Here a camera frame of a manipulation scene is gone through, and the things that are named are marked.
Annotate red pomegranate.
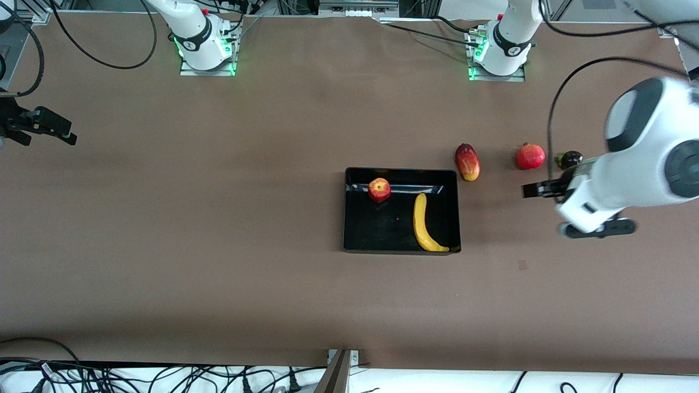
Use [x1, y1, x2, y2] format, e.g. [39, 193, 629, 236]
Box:
[517, 142, 546, 170]

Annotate tangled black cables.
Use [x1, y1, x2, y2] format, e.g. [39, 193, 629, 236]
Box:
[0, 358, 328, 393]

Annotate red apple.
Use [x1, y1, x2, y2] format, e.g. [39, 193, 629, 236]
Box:
[368, 178, 392, 203]

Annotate yellow banana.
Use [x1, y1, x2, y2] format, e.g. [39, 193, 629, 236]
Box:
[413, 192, 451, 253]

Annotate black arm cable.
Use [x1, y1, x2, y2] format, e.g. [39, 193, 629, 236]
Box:
[0, 0, 158, 99]
[538, 0, 699, 175]

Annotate black plastic box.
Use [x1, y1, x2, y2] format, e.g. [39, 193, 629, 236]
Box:
[343, 168, 462, 255]

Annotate aluminium frame profile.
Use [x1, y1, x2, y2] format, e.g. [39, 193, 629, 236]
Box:
[15, 7, 53, 25]

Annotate red yellow mango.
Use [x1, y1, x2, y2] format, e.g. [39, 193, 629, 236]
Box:
[455, 143, 481, 182]

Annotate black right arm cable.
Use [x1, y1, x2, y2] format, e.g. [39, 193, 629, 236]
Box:
[0, 0, 158, 99]

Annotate silver power strip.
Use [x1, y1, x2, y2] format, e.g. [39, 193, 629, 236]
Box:
[319, 0, 399, 20]

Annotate black looped cable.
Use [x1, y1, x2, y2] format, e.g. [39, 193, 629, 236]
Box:
[0, 337, 82, 364]

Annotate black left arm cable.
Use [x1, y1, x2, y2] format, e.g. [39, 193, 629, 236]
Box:
[538, 0, 699, 175]

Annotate silver post bracket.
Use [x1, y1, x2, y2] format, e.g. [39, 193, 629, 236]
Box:
[327, 349, 360, 367]

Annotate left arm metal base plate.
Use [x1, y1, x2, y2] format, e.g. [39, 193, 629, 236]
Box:
[467, 30, 526, 82]

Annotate black cable on table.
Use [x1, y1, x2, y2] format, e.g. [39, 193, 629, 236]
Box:
[377, 15, 484, 49]

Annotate brown table cover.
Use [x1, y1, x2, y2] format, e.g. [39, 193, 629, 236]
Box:
[0, 11, 699, 374]

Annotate dark purple mangosteen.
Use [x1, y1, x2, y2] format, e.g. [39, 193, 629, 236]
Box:
[555, 151, 584, 170]

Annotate grey aluminium camera post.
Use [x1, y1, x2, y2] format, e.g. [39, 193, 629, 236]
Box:
[314, 349, 351, 393]

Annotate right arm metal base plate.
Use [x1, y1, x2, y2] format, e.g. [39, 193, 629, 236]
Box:
[179, 30, 236, 77]

